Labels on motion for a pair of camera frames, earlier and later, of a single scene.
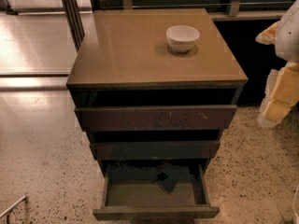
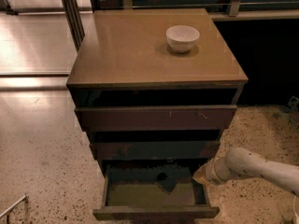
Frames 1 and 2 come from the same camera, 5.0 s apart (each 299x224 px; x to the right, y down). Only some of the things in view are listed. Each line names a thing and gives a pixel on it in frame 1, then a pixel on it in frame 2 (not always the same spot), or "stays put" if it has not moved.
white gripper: x=288 y=40 -> x=213 y=171
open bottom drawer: x=130 y=193 stays put
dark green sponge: x=166 y=182 stays put
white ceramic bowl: x=181 y=38 stays put
